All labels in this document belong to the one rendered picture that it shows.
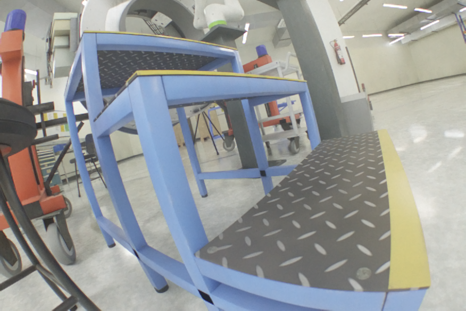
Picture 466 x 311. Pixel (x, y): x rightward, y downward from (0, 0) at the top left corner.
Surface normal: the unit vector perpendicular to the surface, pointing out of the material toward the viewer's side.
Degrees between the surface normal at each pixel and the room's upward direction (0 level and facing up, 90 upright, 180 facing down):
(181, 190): 90
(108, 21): 90
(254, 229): 0
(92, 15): 90
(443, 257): 0
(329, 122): 90
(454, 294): 0
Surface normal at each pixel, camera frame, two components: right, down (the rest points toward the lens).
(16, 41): 0.76, -0.16
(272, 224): -0.25, -0.97
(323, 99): -0.70, 0.22
